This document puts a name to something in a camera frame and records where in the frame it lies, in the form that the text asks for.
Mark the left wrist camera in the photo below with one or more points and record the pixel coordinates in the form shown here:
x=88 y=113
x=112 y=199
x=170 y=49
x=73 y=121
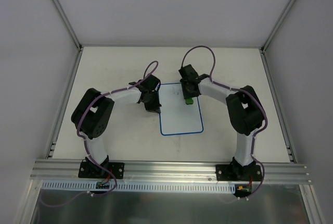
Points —
x=151 y=83

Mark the white slotted cable duct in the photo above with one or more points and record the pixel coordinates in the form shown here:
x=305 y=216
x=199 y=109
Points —
x=131 y=186

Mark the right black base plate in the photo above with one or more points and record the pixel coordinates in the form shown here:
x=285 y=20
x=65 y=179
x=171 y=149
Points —
x=223 y=172

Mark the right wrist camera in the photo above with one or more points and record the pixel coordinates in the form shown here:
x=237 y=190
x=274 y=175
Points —
x=188 y=73

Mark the right aluminium frame post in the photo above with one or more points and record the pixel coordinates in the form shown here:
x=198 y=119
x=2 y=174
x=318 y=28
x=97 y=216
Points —
x=278 y=24

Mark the blue framed small whiteboard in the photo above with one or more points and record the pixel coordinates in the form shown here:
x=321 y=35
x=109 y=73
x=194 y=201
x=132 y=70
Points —
x=176 y=117

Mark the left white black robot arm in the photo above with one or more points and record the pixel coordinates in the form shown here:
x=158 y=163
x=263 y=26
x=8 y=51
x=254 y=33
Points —
x=92 y=114

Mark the left aluminium frame post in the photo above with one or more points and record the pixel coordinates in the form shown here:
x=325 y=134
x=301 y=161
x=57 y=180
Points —
x=62 y=14

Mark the green whiteboard eraser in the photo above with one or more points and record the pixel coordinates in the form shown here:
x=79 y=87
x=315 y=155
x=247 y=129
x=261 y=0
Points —
x=189 y=101

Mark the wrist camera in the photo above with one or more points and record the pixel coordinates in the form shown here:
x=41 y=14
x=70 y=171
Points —
x=188 y=73
x=151 y=83

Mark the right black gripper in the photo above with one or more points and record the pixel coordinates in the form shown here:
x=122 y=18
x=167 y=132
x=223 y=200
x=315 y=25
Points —
x=189 y=95

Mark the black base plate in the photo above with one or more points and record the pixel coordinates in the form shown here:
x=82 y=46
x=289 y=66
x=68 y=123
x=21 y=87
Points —
x=223 y=172
x=89 y=170

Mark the aluminium mounting rail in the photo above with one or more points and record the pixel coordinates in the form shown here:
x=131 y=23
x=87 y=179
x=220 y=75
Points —
x=167 y=171

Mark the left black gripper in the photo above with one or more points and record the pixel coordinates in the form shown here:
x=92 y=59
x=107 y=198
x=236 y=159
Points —
x=152 y=104

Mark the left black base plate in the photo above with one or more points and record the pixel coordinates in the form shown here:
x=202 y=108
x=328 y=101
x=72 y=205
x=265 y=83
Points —
x=89 y=170

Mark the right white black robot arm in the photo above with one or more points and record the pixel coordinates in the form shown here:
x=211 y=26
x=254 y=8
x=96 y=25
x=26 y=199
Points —
x=245 y=111

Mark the aluminium frame post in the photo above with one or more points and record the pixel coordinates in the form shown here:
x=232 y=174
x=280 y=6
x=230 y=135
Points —
x=62 y=14
x=278 y=24

